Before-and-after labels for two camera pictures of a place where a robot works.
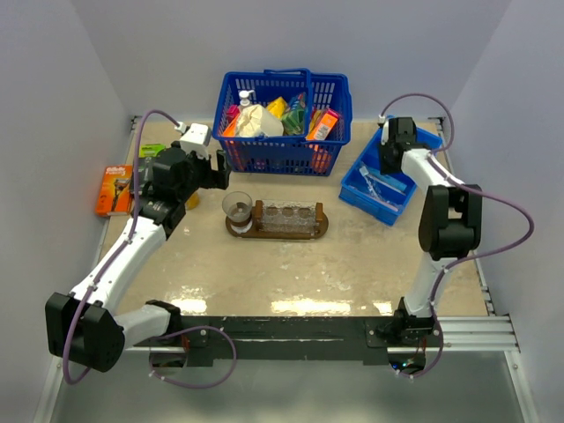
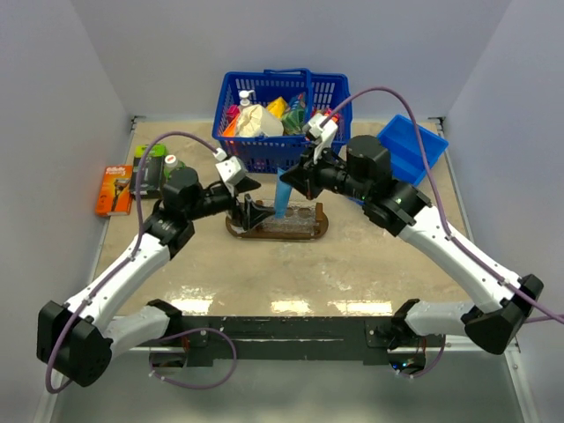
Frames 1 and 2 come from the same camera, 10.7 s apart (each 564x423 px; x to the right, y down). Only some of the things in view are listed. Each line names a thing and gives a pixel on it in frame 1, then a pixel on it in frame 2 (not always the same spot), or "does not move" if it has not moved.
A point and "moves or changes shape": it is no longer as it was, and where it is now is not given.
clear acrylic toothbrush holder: [288, 217] does not move
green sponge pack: [293, 120] does not move
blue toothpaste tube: [387, 179] moves or changes shape
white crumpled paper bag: [253, 120] does not move
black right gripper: [386, 169] to [302, 179]
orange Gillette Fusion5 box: [115, 190] does not move
